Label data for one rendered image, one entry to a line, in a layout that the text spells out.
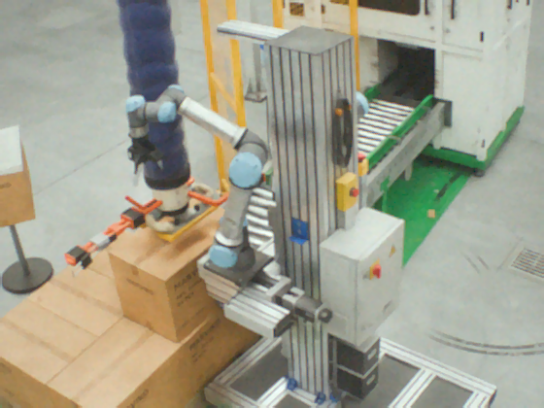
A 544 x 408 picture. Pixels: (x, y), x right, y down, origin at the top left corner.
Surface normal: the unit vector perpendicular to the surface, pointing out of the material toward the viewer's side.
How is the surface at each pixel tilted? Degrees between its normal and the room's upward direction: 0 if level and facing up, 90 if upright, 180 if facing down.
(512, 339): 0
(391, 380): 0
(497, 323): 0
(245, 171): 83
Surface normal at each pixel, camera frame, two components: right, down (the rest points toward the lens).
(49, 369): -0.07, -0.84
